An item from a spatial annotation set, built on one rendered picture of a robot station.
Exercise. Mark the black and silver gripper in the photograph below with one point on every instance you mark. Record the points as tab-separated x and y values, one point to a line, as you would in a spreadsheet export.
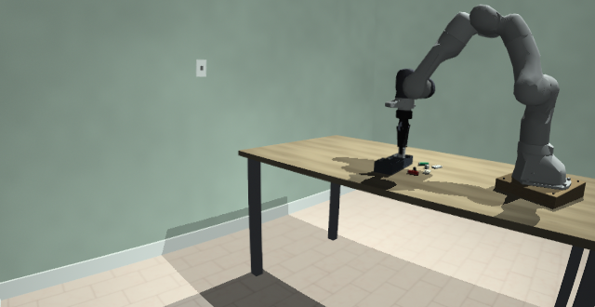
403	130

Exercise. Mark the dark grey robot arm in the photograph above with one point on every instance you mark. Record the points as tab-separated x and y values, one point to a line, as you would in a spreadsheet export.
535	165

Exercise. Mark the dark grey rack of three bins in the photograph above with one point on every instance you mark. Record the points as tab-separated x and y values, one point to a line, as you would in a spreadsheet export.
391	166

